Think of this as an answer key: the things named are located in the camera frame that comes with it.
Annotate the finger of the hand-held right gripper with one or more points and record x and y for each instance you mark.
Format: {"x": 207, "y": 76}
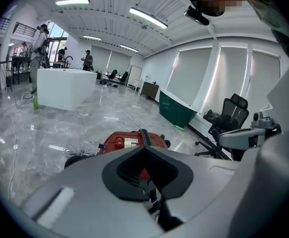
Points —
{"x": 236, "y": 139}

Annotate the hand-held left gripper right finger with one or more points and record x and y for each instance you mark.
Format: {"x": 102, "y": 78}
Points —
{"x": 203, "y": 180}

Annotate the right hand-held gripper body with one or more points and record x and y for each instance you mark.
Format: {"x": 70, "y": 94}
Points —
{"x": 265, "y": 124}

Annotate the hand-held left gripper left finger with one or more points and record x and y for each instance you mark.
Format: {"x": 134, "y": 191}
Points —
{"x": 84, "y": 202}

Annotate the red vacuum cleaner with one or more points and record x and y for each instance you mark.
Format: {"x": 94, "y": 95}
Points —
{"x": 124, "y": 140}

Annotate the black mesh office chair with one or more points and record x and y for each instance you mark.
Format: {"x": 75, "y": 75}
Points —
{"x": 233, "y": 118}

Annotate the dark bag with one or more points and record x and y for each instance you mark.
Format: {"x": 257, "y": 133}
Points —
{"x": 211, "y": 116}

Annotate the grey window blind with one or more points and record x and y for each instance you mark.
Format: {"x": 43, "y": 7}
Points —
{"x": 227, "y": 78}
{"x": 263, "y": 80}
{"x": 189, "y": 76}

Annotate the person's white jacket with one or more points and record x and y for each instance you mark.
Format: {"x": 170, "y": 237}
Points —
{"x": 278, "y": 182}

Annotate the green bathtub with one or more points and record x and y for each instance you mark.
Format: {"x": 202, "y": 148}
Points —
{"x": 174, "y": 110}

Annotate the dark wooden cabinet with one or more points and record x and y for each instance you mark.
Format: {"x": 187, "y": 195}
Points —
{"x": 149, "y": 89}

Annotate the green bottle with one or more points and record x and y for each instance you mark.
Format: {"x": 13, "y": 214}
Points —
{"x": 35, "y": 103}

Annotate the white rectangular bathtub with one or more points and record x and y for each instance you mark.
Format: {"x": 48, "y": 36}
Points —
{"x": 65, "y": 85}

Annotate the white door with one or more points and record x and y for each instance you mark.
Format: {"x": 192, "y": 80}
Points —
{"x": 135, "y": 73}

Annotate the small black office chair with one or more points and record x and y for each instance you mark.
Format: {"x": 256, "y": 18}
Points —
{"x": 124, "y": 77}
{"x": 113, "y": 74}

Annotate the long ceiling light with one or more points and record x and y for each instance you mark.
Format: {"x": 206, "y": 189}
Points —
{"x": 148, "y": 17}
{"x": 72, "y": 2}
{"x": 129, "y": 48}
{"x": 92, "y": 37}

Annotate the black faucet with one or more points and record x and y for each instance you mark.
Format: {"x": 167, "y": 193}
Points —
{"x": 68, "y": 59}

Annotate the dark display table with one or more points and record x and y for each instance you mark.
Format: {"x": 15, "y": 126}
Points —
{"x": 20, "y": 68}

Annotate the black metal railing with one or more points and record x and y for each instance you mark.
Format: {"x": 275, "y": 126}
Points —
{"x": 24, "y": 30}

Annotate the black head camera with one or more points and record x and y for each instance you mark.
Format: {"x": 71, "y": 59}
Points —
{"x": 198, "y": 16}

